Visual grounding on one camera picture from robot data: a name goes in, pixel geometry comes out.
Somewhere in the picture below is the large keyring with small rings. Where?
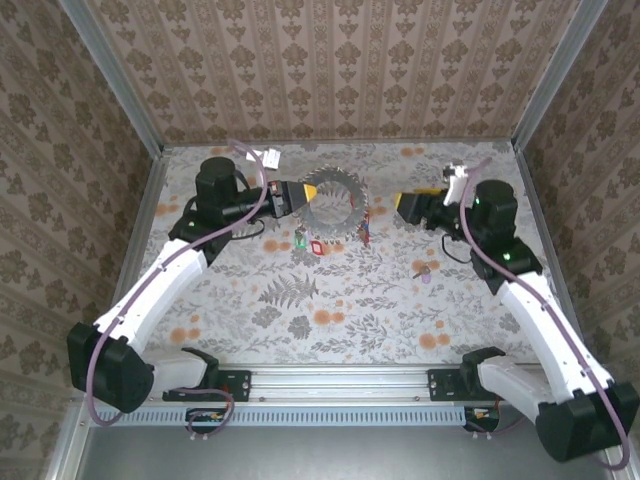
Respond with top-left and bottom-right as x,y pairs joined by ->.
298,166 -> 372,239

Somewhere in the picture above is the grey metal panel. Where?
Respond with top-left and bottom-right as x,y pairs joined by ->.
74,424 -> 616,480

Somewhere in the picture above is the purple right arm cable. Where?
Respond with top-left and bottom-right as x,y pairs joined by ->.
459,157 -> 632,471

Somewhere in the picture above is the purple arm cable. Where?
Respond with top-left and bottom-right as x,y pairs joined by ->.
85,139 -> 269,444
459,157 -> 632,471

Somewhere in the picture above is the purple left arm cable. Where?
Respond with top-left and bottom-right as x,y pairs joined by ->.
85,139 -> 269,444

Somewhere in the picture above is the aluminium side rail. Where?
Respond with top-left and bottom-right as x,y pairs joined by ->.
513,142 -> 586,351
114,147 -> 172,311

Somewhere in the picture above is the thin black right gripper cable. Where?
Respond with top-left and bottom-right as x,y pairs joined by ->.
441,230 -> 476,265

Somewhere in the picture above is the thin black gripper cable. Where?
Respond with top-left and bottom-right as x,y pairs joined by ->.
441,230 -> 476,265
227,219 -> 266,242

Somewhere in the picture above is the thin black left gripper cable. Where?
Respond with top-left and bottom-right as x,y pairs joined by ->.
227,219 -> 266,242

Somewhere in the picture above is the aluminium corner post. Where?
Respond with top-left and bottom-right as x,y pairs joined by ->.
510,0 -> 610,152
58,0 -> 167,157

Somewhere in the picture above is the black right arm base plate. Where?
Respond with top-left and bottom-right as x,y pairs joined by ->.
427,368 -> 481,403

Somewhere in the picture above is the aluminium mounting rail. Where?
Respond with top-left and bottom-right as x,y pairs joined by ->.
154,363 -> 546,405

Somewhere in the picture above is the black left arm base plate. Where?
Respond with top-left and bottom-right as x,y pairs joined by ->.
162,368 -> 251,404

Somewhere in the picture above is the slotted grey cable duct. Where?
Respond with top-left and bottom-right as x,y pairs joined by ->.
92,404 -> 472,428

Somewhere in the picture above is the aluminium frame bar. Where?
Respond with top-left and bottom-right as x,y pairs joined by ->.
602,447 -> 639,480
45,397 -> 96,480

